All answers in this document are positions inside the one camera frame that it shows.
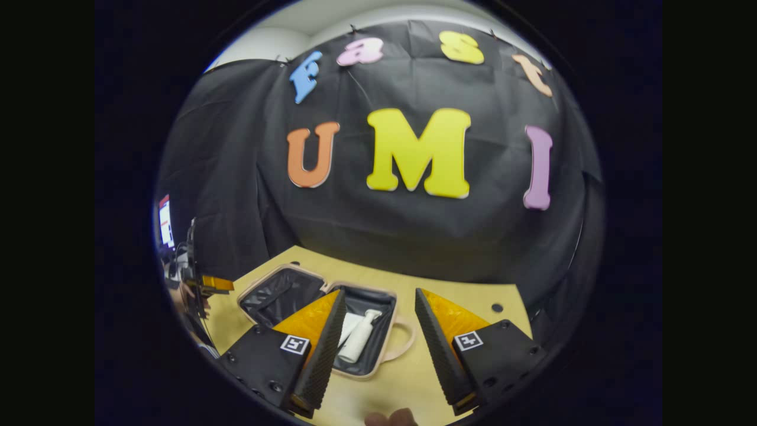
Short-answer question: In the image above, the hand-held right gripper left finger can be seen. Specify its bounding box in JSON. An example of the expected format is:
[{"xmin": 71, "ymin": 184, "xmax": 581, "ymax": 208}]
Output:
[{"xmin": 220, "ymin": 288, "xmax": 347, "ymax": 419}]

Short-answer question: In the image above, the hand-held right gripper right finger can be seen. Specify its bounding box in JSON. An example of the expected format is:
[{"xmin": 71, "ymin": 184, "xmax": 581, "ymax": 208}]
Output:
[{"xmin": 414, "ymin": 288, "xmax": 548, "ymax": 416}]

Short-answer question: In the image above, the white pump bottle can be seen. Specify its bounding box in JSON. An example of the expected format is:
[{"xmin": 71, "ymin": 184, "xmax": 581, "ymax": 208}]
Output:
[{"xmin": 338, "ymin": 309, "xmax": 383, "ymax": 364}]

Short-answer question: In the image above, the pink suitcase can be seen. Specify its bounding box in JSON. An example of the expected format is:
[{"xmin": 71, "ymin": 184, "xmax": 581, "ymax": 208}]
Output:
[{"xmin": 237, "ymin": 264, "xmax": 417, "ymax": 380}]

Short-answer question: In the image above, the computer monitor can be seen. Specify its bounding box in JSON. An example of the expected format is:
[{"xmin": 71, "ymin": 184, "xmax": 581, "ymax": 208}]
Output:
[{"xmin": 158, "ymin": 195, "xmax": 176, "ymax": 249}]

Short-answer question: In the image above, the black backdrop cloth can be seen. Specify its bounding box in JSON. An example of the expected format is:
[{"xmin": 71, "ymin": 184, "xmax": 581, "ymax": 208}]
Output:
[{"xmin": 155, "ymin": 21, "xmax": 604, "ymax": 350}]

